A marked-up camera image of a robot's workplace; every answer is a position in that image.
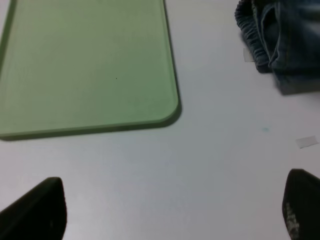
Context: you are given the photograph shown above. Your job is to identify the green plastic tray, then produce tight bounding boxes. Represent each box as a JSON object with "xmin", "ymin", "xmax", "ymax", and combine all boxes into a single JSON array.
[{"xmin": 0, "ymin": 0, "xmax": 181, "ymax": 140}]

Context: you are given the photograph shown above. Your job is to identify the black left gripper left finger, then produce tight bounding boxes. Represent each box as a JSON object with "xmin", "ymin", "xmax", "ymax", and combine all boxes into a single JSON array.
[{"xmin": 0, "ymin": 177, "xmax": 67, "ymax": 240}]

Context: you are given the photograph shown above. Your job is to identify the clear tape piece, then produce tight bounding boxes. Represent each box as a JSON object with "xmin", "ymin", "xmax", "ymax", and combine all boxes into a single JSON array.
[
  {"xmin": 295, "ymin": 136, "xmax": 319, "ymax": 149},
  {"xmin": 243, "ymin": 48, "xmax": 255, "ymax": 63}
]

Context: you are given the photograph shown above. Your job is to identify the children's blue denim shorts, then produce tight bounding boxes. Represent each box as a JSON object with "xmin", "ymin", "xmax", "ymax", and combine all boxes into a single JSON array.
[{"xmin": 234, "ymin": 0, "xmax": 320, "ymax": 95}]

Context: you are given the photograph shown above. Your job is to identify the clear tape piece upper left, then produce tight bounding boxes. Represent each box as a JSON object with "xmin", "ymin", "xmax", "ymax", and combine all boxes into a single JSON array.
[{"xmin": 243, "ymin": 48, "xmax": 255, "ymax": 63}]

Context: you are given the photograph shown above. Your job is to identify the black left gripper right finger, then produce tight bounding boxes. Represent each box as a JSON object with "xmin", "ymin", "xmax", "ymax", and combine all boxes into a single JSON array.
[{"xmin": 282, "ymin": 169, "xmax": 320, "ymax": 240}]

